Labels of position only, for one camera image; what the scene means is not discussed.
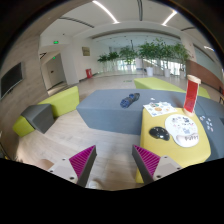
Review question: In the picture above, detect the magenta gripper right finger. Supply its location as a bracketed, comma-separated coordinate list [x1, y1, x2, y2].
[131, 144, 183, 185]

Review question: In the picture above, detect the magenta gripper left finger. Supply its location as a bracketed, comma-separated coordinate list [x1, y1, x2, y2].
[48, 144, 98, 188]

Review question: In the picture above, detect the black computer mouse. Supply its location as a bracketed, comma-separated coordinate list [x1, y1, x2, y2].
[149, 126, 170, 141]

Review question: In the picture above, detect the round white mouse pad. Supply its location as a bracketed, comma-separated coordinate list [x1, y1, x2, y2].
[165, 114, 199, 148]

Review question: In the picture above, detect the printed paper sheet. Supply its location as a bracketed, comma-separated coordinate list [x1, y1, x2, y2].
[144, 102, 176, 117]

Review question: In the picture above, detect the large grey bench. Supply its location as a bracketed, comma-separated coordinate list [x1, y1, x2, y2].
[77, 89, 224, 161]

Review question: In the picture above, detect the dark grey cube seat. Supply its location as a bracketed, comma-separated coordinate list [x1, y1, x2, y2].
[21, 104, 54, 133]

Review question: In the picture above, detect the yellow-green bench left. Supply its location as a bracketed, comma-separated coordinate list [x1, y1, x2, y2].
[13, 86, 79, 137]

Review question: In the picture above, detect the yellow-green bench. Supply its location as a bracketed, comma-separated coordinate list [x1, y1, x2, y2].
[13, 86, 79, 137]
[134, 77, 210, 99]

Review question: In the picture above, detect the yellow-green bench far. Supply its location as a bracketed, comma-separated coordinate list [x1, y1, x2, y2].
[134, 77, 210, 99]

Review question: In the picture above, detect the red bin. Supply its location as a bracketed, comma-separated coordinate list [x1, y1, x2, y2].
[86, 69, 92, 79]

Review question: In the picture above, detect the red white standing sign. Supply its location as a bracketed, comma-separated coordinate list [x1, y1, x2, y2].
[183, 75, 201, 116]

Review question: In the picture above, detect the potted tree right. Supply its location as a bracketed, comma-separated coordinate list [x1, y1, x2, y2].
[160, 42, 175, 78]

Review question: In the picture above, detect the potted tree white pot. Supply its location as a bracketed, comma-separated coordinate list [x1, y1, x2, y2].
[138, 42, 160, 77]

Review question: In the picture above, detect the black wall television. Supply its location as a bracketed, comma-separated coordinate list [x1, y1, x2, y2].
[0, 62, 23, 98]

